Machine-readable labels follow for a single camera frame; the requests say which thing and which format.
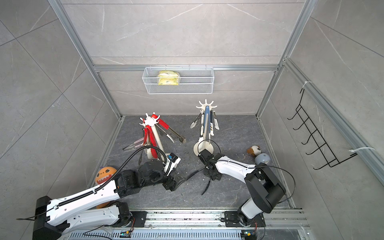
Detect yellow packet in basket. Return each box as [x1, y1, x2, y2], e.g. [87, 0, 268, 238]
[157, 71, 180, 86]

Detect grey blue dome toy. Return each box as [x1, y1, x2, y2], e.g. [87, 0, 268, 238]
[255, 153, 271, 165]

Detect red handled steel tongs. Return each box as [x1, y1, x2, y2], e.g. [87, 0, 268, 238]
[152, 113, 187, 144]

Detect slim white tongs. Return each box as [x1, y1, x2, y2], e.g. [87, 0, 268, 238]
[210, 111, 220, 136]

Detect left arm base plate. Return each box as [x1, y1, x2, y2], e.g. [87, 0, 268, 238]
[119, 211, 148, 228]

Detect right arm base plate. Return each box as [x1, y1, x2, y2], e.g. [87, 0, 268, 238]
[220, 211, 266, 228]

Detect red pink paw tongs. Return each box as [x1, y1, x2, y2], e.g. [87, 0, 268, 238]
[122, 138, 144, 152]

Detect blue handled cream tongs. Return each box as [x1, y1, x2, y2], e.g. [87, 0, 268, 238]
[203, 106, 210, 140]

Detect steel tongs with ring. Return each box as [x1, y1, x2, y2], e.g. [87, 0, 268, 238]
[190, 113, 203, 129]

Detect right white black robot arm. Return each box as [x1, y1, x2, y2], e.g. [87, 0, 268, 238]
[198, 150, 286, 226]

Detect red sleeved steel tongs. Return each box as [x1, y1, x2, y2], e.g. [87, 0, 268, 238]
[144, 125, 158, 160]

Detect black wire wall hook rack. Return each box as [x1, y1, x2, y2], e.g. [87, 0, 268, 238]
[287, 89, 358, 171]

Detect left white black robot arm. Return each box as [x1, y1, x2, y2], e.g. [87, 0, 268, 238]
[32, 153, 181, 240]

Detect orange monster plush toy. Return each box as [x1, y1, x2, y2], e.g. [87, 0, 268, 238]
[95, 166, 118, 209]

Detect brown white plush toy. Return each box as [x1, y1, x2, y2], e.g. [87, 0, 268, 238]
[247, 145, 262, 158]

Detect cream utensil stand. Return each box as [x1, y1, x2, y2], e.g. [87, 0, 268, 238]
[194, 100, 217, 156]
[141, 113, 164, 151]

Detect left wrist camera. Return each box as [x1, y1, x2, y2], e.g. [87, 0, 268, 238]
[164, 153, 181, 176]

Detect black steel tongs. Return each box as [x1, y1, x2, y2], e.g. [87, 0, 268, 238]
[184, 167, 212, 196]

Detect white wire mesh basket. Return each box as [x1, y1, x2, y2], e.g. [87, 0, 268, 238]
[142, 67, 215, 95]

